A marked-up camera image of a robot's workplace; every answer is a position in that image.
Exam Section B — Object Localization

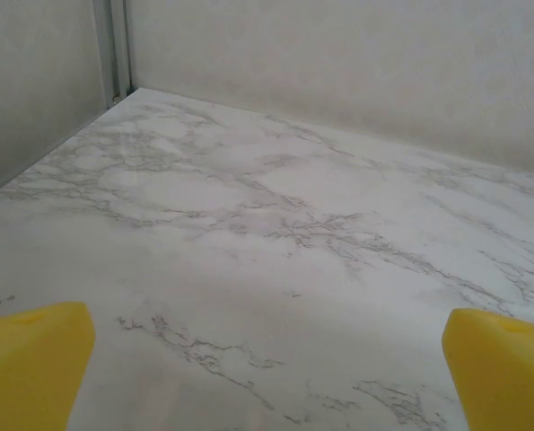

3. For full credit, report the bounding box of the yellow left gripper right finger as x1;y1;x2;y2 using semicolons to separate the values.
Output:
442;308;534;431

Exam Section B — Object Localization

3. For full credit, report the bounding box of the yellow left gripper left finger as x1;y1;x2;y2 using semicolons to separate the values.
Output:
0;301;96;431

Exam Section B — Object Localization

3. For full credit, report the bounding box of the aluminium frame post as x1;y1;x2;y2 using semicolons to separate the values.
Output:
93;0;136;109

